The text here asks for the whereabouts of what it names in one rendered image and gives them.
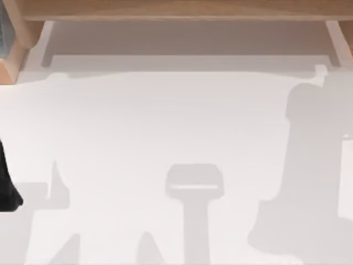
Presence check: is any pale wooden drawer front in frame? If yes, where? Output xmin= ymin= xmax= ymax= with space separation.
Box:
xmin=0 ymin=0 xmax=45 ymax=85

